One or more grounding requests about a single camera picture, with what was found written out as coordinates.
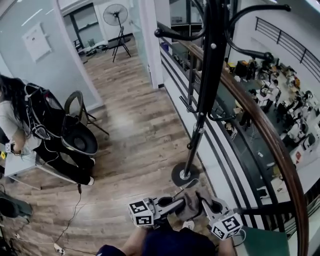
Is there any black metal balcony railing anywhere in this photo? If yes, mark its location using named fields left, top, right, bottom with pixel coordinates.
left=255, top=16, right=320, bottom=84

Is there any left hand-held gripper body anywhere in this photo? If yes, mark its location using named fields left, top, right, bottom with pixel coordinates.
left=128, top=196, right=179, bottom=229

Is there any green board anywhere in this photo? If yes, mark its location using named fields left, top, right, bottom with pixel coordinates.
left=238, top=225, right=296, bottom=256

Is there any person's right forearm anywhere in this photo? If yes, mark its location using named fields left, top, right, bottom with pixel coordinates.
left=216, top=238, right=235, bottom=256

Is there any person's white shoe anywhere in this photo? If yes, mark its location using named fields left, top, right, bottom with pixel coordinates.
left=181, top=219, right=196, bottom=231

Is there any person's dark blue shirt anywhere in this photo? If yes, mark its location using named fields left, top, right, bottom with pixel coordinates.
left=95, top=223, right=219, bottom=256

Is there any white power strip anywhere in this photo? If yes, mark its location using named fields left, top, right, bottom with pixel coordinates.
left=53, top=242, right=66, bottom=256

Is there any black round tub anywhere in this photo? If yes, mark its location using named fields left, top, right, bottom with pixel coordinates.
left=60, top=115, right=99, bottom=158

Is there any brown wooden handrail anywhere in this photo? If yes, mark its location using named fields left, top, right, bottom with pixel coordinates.
left=174, top=39, right=310, bottom=256

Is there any black metal coat rack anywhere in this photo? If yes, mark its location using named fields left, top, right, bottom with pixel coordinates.
left=154, top=0, right=292, bottom=189

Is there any round-back metal chair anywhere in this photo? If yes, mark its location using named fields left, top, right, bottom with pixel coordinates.
left=64, top=90, right=110, bottom=141

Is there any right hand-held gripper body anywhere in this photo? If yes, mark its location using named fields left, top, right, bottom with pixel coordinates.
left=205, top=197, right=244, bottom=241

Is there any white wall panel box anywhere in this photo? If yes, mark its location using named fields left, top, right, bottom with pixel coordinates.
left=21, top=21, right=53, bottom=64

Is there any black floor cable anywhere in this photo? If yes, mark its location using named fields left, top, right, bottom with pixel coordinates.
left=53, top=184, right=84, bottom=247

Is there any person's left forearm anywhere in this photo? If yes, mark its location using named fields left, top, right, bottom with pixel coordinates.
left=121, top=226, right=151, bottom=256

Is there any black standing fan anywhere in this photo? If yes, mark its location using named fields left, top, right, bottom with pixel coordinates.
left=102, top=3, right=133, bottom=44

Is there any white table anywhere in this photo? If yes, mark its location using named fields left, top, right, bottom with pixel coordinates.
left=4, top=146, right=78, bottom=187

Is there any black bag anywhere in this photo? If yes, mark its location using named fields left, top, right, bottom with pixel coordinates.
left=0, top=190, right=34, bottom=224

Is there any grey-brown cap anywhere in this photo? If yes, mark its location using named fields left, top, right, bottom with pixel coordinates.
left=174, top=189, right=214, bottom=222

